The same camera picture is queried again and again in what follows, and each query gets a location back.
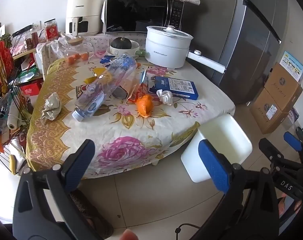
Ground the yellow wrapper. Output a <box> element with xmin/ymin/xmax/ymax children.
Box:
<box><xmin>84</xmin><ymin>67</ymin><xmax>109</xmax><ymax>84</ymax></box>

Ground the grey refrigerator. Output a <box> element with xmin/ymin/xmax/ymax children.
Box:
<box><xmin>186</xmin><ymin>0</ymin><xmax>295</xmax><ymax>104</ymax></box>

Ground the white bowl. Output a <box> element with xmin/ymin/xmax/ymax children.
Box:
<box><xmin>110</xmin><ymin>40</ymin><xmax>140</xmax><ymax>57</ymax></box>

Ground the bundle of red packets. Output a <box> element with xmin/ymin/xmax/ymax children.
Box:
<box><xmin>0</xmin><ymin>40</ymin><xmax>16</xmax><ymax>88</ymax></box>

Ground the black wire rack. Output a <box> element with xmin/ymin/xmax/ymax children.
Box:
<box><xmin>0</xmin><ymin>22</ymin><xmax>44</xmax><ymax>175</ymax></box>

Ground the blue white printed box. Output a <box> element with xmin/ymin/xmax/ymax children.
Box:
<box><xmin>279</xmin><ymin>51</ymin><xmax>303</xmax><ymax>83</ymax></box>

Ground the white plastic bin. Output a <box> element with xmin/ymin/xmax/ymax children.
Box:
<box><xmin>181</xmin><ymin>114</ymin><xmax>253</xmax><ymax>183</ymax></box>

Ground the cream air fryer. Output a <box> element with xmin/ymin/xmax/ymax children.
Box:
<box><xmin>65</xmin><ymin>0</ymin><xmax>104</xmax><ymax>37</ymax></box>

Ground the white electric pot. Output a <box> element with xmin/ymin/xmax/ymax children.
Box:
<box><xmin>145</xmin><ymin>25</ymin><xmax>225</xmax><ymax>73</ymax></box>

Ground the jar of red chillies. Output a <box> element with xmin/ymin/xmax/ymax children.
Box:
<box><xmin>29</xmin><ymin>27</ymin><xmax>39</xmax><ymax>48</ymax></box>

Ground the white tissue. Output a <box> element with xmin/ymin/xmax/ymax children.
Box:
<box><xmin>156</xmin><ymin>89</ymin><xmax>173</xmax><ymax>106</ymax></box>

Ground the orange snack packet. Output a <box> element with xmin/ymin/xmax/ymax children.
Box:
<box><xmin>127</xmin><ymin>70</ymin><xmax>152</xmax><ymax>103</ymax></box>

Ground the white paper roll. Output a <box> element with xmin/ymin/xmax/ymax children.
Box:
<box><xmin>7</xmin><ymin>101</ymin><xmax>19</xmax><ymax>130</ymax></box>

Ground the grey paper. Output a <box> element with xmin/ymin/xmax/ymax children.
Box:
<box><xmin>40</xmin><ymin>92</ymin><xmax>63</xmax><ymax>124</ymax></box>

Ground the person's left hand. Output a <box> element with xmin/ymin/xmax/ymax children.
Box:
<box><xmin>120</xmin><ymin>229</ymin><xmax>138</xmax><ymax>240</ymax></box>

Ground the red lidded jar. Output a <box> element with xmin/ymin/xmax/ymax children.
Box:
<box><xmin>44</xmin><ymin>19</ymin><xmax>60</xmax><ymax>42</ymax></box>

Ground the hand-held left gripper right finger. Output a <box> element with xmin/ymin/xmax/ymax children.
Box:
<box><xmin>191</xmin><ymin>139</ymin><xmax>282</xmax><ymax>240</ymax></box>

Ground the small purple white box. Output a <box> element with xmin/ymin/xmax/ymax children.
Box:
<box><xmin>289</xmin><ymin>106</ymin><xmax>302</xmax><ymax>124</ymax></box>

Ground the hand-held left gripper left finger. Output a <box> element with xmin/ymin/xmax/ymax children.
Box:
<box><xmin>13</xmin><ymin>139</ymin><xmax>114</xmax><ymax>240</ymax></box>

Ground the black cable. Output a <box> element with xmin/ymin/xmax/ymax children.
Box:
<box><xmin>175</xmin><ymin>224</ymin><xmax>199</xmax><ymax>240</ymax></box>

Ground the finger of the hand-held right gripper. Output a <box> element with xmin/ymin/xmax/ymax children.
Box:
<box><xmin>283</xmin><ymin>131</ymin><xmax>303</xmax><ymax>153</ymax></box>
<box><xmin>258</xmin><ymin>138</ymin><xmax>303</xmax><ymax>171</ymax></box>

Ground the red box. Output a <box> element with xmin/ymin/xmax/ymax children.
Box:
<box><xmin>20</xmin><ymin>80</ymin><xmax>43</xmax><ymax>95</ymax></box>

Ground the person's right hand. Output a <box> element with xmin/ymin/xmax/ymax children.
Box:
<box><xmin>278</xmin><ymin>196</ymin><xmax>303</xmax><ymax>217</ymax></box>

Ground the black microwave oven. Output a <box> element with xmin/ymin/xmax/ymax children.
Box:
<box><xmin>102</xmin><ymin>0</ymin><xmax>185</xmax><ymax>34</ymax></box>

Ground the floral tablecloth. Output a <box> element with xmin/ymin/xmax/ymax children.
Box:
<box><xmin>25</xmin><ymin>50</ymin><xmax>235</xmax><ymax>180</ymax></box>

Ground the glass jar with wooden lid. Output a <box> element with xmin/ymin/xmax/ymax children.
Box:
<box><xmin>64</xmin><ymin>37</ymin><xmax>96</xmax><ymax>64</ymax></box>

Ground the clear plastic water bottle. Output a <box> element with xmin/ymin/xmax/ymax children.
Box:
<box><xmin>72</xmin><ymin>53</ymin><xmax>138</xmax><ymax>122</ymax></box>

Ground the dark green squash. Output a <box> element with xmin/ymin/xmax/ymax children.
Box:
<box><xmin>112</xmin><ymin>37</ymin><xmax>132</xmax><ymax>49</ymax></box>

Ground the small-flower white cloth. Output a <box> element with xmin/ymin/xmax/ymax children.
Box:
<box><xmin>37</xmin><ymin>32</ymin><xmax>147</xmax><ymax>75</ymax></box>

